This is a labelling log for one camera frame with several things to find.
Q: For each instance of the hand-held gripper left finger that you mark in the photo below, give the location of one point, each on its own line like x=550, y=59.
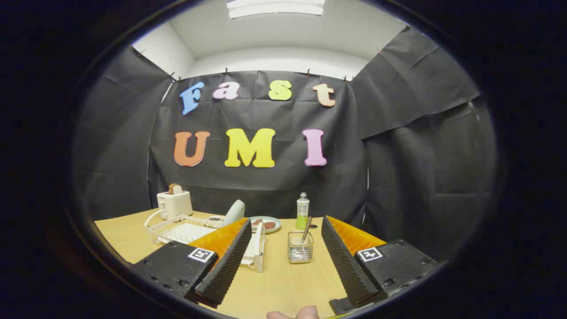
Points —
x=223, y=270

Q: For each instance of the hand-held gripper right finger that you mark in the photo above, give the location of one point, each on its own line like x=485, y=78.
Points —
x=347, y=266

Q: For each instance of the clear basket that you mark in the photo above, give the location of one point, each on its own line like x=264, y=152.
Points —
x=292, y=254

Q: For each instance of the pale green plate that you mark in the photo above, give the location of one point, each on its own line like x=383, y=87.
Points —
x=234, y=212

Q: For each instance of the white divided dish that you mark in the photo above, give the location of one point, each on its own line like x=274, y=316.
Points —
x=215, y=219

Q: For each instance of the teal plate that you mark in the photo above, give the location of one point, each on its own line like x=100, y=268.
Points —
x=275, y=220

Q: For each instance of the white drip tray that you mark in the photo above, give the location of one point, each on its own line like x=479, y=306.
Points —
x=188, y=232

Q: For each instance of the green drink bottle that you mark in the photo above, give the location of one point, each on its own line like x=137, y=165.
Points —
x=303, y=212

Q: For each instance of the white toaster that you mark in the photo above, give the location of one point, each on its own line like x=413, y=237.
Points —
x=175, y=204

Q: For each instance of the brown bread slice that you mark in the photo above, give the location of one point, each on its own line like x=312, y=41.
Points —
x=174, y=189

